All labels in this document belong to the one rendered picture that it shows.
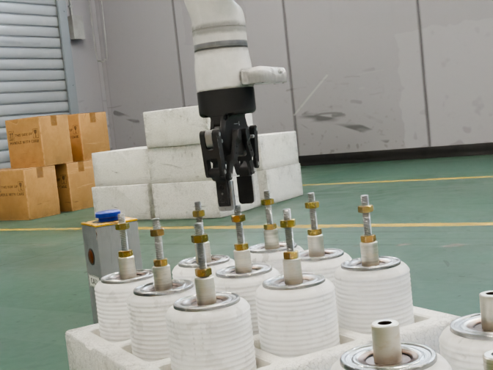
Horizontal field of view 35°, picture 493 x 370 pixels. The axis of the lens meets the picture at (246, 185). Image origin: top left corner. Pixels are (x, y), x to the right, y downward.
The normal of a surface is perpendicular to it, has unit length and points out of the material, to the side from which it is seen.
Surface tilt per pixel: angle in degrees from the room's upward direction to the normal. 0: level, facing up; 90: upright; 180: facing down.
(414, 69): 90
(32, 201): 90
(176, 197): 90
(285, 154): 90
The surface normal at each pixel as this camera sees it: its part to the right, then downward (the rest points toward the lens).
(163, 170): -0.55, 0.13
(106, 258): 0.50, 0.02
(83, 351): -0.86, 0.13
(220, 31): 0.09, 0.07
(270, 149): 0.84, -0.04
